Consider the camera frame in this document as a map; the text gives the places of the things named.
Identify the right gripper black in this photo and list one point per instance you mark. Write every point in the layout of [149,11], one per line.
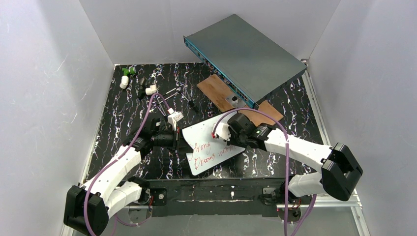
[230,137]

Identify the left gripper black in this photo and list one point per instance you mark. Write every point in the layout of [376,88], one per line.
[177,140]

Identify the small whiteboard red writing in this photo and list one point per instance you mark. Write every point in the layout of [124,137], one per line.
[207,151]

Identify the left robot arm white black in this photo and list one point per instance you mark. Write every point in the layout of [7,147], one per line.
[89,207]

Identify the white pipe elbow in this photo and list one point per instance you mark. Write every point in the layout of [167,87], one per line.
[124,82]

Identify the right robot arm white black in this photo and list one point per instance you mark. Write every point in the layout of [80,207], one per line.
[336,170]

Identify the wooden board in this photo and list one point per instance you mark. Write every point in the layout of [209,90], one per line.
[221,95]

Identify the white and black fitting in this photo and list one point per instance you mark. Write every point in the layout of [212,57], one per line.
[145,90]

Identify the green pipe fitting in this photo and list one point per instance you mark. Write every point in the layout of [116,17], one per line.
[129,71]

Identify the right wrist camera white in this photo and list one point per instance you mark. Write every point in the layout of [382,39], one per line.
[221,131]

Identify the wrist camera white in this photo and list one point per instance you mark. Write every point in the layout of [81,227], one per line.
[174,117]
[221,131]

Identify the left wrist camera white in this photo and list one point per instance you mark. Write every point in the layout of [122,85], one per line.
[174,117]

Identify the metal bracket with knob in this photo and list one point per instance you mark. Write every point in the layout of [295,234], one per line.
[233,102]

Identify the black wire easel stand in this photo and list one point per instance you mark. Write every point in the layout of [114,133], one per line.
[181,99]

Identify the teal network switch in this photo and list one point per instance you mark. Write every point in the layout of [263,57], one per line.
[247,61]

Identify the aluminium frame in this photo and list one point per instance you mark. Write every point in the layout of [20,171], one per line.
[124,112]

